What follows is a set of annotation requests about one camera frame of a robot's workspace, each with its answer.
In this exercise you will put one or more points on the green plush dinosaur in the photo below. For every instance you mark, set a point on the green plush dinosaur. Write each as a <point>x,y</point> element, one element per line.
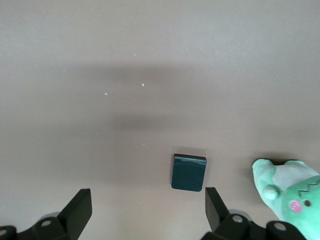
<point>300,200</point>

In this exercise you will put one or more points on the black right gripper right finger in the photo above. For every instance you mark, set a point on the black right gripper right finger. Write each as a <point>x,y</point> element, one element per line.
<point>232,227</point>

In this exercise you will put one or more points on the brown table cover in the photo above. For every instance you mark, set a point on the brown table cover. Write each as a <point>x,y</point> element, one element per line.
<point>75,125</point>

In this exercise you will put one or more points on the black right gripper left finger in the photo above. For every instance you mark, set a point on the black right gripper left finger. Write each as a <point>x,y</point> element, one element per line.
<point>62,225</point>

